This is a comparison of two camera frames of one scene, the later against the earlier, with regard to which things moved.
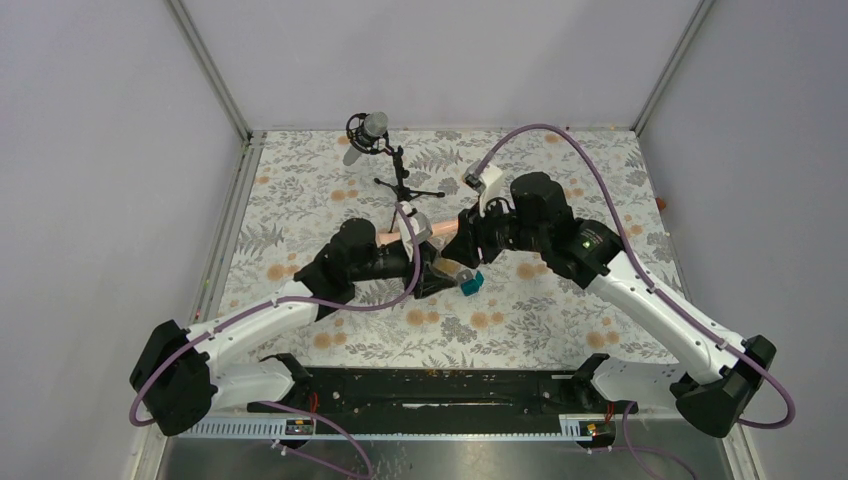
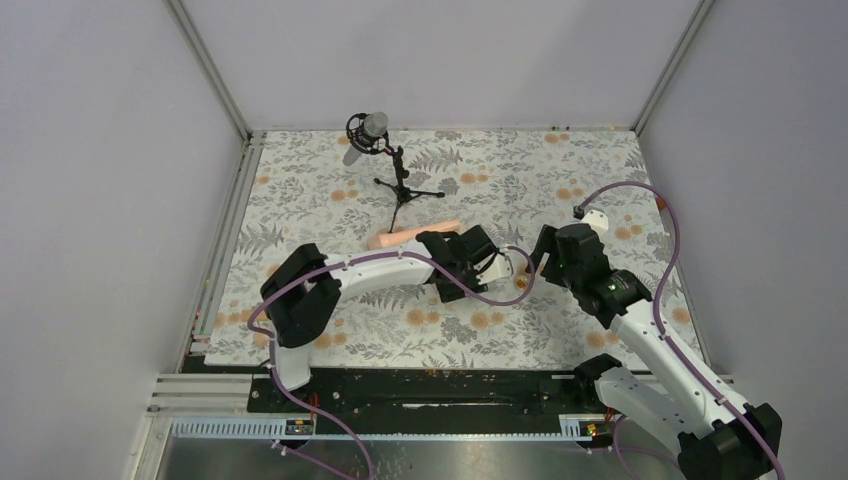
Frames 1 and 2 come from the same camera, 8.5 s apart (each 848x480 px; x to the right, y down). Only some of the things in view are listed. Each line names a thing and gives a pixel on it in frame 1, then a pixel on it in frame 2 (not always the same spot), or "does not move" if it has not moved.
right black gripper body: x=495 y=231 to x=554 y=270
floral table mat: x=299 y=188 does not move
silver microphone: x=364 y=132 does not move
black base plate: x=347 y=393 does not move
